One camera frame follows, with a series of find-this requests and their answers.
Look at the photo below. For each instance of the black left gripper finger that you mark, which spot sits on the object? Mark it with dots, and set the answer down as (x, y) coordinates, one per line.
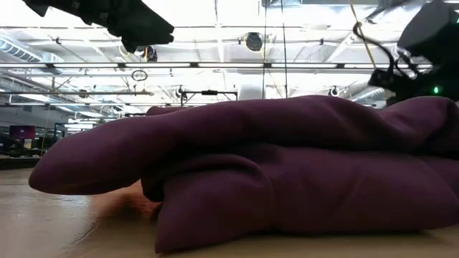
(143, 42)
(147, 25)

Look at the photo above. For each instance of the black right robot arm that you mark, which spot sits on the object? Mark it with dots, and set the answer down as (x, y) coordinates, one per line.
(434, 32)

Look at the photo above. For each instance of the grey ceiling pipe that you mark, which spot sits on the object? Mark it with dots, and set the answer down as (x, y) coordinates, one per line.
(89, 93)

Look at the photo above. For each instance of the long ceiling light bar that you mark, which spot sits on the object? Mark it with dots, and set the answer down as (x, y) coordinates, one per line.
(229, 65)

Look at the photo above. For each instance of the purple monitor screen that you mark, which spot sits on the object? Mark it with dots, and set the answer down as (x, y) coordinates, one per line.
(22, 132)

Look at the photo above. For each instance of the folded maroon cloth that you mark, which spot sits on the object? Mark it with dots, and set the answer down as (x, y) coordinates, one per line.
(287, 179)

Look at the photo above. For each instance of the black gantry frame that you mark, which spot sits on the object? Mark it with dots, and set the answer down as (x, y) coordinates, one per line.
(209, 92)

